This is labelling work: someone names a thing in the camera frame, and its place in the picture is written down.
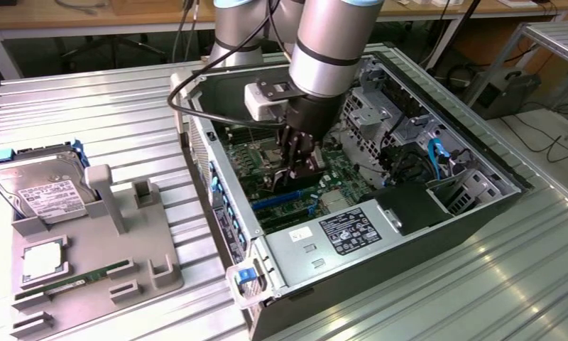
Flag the metal disk bay cage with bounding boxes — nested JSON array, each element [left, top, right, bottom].
[[333, 58, 432, 158]]

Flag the wooden desk with grey frame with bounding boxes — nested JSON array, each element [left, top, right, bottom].
[[0, 0, 568, 80]]

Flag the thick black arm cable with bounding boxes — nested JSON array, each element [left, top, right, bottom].
[[167, 0, 291, 131]]

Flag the blue expansion slot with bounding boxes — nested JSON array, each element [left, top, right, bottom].
[[249, 188, 305, 211]]

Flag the metal slat side table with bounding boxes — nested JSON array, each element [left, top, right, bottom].
[[468, 21, 568, 107]]

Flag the blue flat wire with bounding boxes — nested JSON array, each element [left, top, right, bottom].
[[426, 136, 452, 184]]

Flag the grey cable on desk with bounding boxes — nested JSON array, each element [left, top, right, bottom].
[[55, 0, 109, 16]]

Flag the silver chipset heatsink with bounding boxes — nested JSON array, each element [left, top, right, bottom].
[[319, 191, 358, 211]]

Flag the grey power supply unit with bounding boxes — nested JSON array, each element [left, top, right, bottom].
[[263, 198, 404, 289]]

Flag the CPU socket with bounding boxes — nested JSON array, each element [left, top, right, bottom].
[[259, 144, 285, 168]]

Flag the black fan shroud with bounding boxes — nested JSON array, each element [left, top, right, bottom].
[[376, 180, 456, 237]]

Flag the black office chair base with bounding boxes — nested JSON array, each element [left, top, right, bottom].
[[60, 33, 168, 72]]

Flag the black expansion slot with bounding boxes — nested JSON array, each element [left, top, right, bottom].
[[255, 207, 315, 224]]

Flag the green motherboard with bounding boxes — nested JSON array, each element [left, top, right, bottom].
[[221, 120, 384, 232]]

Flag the black box with handle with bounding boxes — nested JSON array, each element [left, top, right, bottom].
[[472, 70, 542, 120]]

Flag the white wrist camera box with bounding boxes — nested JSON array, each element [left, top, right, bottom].
[[243, 81, 297, 122]]

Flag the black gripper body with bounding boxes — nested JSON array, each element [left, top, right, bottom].
[[283, 92, 351, 144]]

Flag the grey plastic parts rack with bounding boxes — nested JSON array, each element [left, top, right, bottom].
[[9, 163, 187, 340]]

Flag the black floor cables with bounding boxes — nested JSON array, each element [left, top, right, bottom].
[[502, 101, 568, 163]]

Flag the black RAM slot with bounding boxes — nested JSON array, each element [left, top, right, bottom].
[[229, 131, 285, 146], [225, 124, 285, 138]]

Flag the silver hard disk drive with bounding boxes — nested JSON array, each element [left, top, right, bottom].
[[0, 152, 100, 225]]

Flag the green RAM stick with label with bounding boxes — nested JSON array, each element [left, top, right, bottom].
[[16, 259, 132, 296]]

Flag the blue disk caddy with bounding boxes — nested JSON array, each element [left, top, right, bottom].
[[0, 139, 93, 171]]

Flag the hanging black cable pair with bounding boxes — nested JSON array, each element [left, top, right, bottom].
[[172, 0, 197, 63]]

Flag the silver CPU chip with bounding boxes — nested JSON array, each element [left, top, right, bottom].
[[21, 244, 65, 282]]

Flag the thin hanging black cable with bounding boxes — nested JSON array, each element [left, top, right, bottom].
[[426, 0, 452, 70]]

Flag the open black PC case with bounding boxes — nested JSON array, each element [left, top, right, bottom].
[[169, 42, 534, 341]]

